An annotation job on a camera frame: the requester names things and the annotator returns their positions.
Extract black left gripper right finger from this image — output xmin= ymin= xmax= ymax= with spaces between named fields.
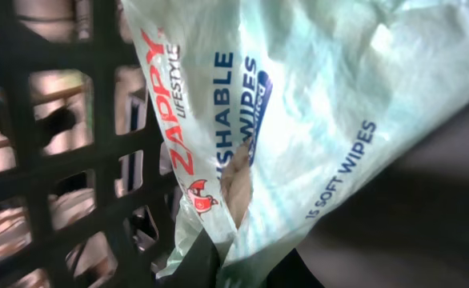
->
xmin=266 ymin=249 xmax=324 ymax=288

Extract grey plastic shopping basket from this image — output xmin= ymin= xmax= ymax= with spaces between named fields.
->
xmin=0 ymin=1 xmax=174 ymax=287

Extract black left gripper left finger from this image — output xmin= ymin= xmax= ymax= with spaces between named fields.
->
xmin=166 ymin=230 xmax=220 ymax=288

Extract white flushable wipes pack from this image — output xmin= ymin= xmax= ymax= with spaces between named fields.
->
xmin=122 ymin=0 xmax=469 ymax=287

